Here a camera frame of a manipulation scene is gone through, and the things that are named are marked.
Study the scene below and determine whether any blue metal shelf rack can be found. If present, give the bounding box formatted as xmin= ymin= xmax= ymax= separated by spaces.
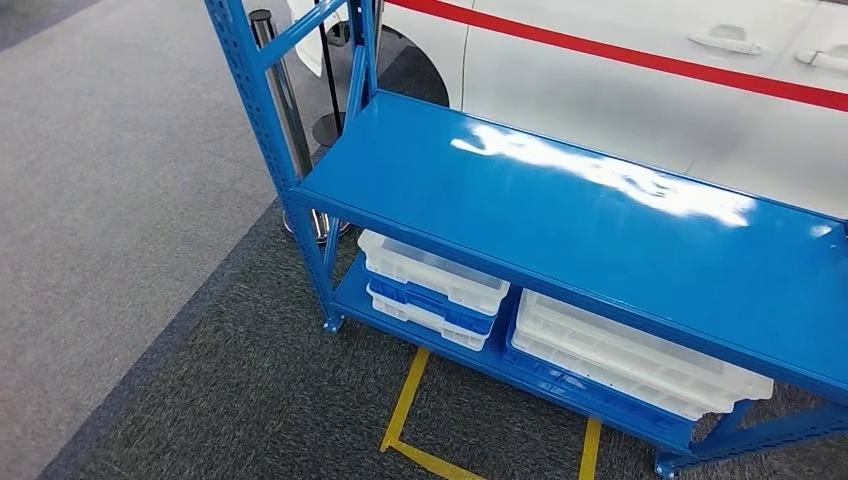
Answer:
xmin=203 ymin=0 xmax=848 ymax=480

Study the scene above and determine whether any blue plastic bin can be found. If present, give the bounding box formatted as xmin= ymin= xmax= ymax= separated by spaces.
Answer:
xmin=501 ymin=324 xmax=694 ymax=439
xmin=364 ymin=268 xmax=498 ymax=337

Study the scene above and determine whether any yellow floor tape square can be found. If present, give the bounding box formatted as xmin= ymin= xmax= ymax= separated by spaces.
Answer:
xmin=379 ymin=347 xmax=603 ymax=480

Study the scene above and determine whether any thin black barrier belt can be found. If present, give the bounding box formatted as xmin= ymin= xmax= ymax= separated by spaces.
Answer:
xmin=316 ymin=0 xmax=346 ymax=137

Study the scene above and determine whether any white car with red stripe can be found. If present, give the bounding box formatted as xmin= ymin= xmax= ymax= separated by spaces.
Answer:
xmin=286 ymin=0 xmax=848 ymax=220

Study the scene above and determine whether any white car door handle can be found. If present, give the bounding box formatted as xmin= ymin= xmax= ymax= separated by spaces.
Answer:
xmin=793 ymin=44 xmax=848 ymax=73
xmin=687 ymin=24 xmax=764 ymax=56

